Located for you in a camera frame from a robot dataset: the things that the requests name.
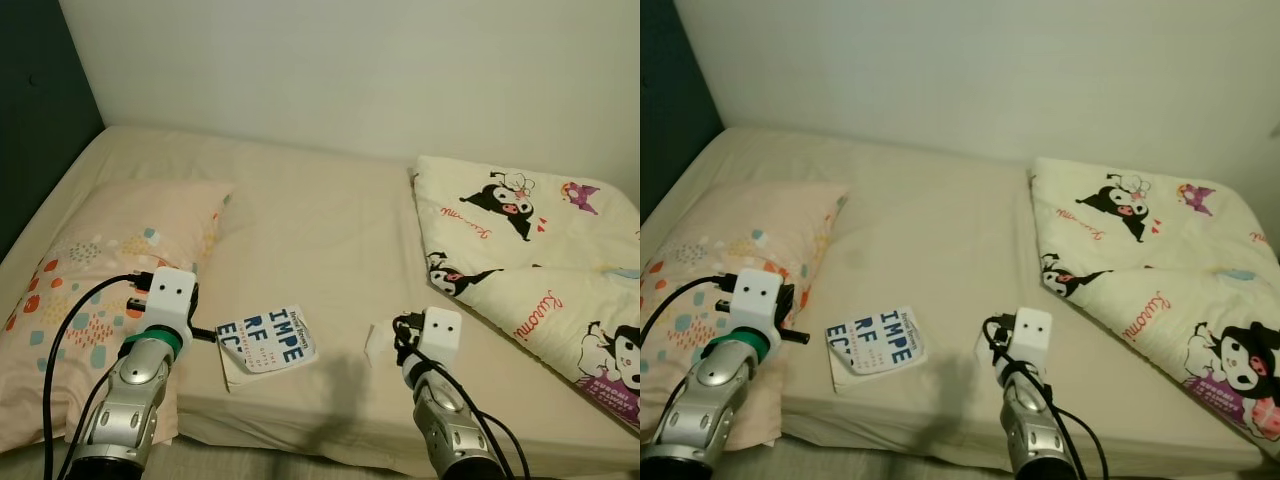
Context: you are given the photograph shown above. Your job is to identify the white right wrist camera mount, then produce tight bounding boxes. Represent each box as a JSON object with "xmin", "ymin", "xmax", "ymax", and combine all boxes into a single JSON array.
[
  {"xmin": 1010, "ymin": 307, "xmax": 1054, "ymax": 364},
  {"xmin": 420, "ymin": 307, "xmax": 464, "ymax": 364}
]

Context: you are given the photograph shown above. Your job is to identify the white book blue letters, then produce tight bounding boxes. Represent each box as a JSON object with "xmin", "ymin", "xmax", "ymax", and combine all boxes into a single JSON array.
[
  {"xmin": 215, "ymin": 304, "xmax": 320, "ymax": 392},
  {"xmin": 825, "ymin": 305, "xmax": 929, "ymax": 394}
]

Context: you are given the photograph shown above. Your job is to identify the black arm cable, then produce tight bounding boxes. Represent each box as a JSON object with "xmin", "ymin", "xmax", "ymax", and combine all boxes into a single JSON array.
[
  {"xmin": 640, "ymin": 270, "xmax": 741, "ymax": 346},
  {"xmin": 393, "ymin": 315, "xmax": 531, "ymax": 480},
  {"xmin": 40, "ymin": 268, "xmax": 153, "ymax": 480},
  {"xmin": 985, "ymin": 315, "xmax": 1111, "ymax": 480}
]

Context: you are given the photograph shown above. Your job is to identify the dark green padded headboard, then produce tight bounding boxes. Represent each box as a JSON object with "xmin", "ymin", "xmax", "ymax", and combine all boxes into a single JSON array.
[
  {"xmin": 640, "ymin": 0, "xmax": 724, "ymax": 218},
  {"xmin": 0, "ymin": 0, "xmax": 107, "ymax": 263}
]

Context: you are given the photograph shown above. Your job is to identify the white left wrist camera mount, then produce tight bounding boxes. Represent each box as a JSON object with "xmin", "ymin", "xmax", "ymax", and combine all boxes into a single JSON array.
[
  {"xmin": 143, "ymin": 267, "xmax": 200, "ymax": 342},
  {"xmin": 730, "ymin": 268, "xmax": 784, "ymax": 342}
]

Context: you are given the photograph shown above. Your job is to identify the pink patterned pillow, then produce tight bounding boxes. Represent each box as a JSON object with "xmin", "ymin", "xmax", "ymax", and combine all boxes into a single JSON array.
[
  {"xmin": 640, "ymin": 182, "xmax": 850, "ymax": 453},
  {"xmin": 0, "ymin": 180, "xmax": 237, "ymax": 457}
]

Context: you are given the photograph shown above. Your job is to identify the cream cartoon print quilt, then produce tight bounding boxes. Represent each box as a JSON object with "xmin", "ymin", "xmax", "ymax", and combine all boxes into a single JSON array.
[
  {"xmin": 412, "ymin": 155, "xmax": 641, "ymax": 428},
  {"xmin": 1030, "ymin": 157, "xmax": 1280, "ymax": 445}
]

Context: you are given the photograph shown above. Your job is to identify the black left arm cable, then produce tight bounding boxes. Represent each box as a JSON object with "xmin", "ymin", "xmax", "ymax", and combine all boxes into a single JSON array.
[
  {"xmin": 40, "ymin": 268, "xmax": 153, "ymax": 480},
  {"xmin": 640, "ymin": 270, "xmax": 741, "ymax": 346}
]

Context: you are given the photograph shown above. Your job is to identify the bed with beige sheet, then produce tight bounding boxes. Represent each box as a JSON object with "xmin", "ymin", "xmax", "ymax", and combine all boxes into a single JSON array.
[
  {"xmin": 640, "ymin": 125, "xmax": 1280, "ymax": 473},
  {"xmin": 0, "ymin": 125, "xmax": 641, "ymax": 477}
]

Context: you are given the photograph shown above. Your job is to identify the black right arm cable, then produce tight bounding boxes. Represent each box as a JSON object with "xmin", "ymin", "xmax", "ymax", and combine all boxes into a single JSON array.
[
  {"xmin": 393, "ymin": 315, "xmax": 531, "ymax": 480},
  {"xmin": 985, "ymin": 315, "xmax": 1111, "ymax": 480}
]

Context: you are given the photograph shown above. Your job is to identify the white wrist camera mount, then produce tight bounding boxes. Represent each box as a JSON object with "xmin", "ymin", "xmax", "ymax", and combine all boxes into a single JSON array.
[
  {"xmin": 420, "ymin": 307, "xmax": 464, "ymax": 364},
  {"xmin": 730, "ymin": 268, "xmax": 784, "ymax": 342},
  {"xmin": 143, "ymin": 267, "xmax": 200, "ymax": 342},
  {"xmin": 1010, "ymin": 307, "xmax": 1054, "ymax": 364}
]

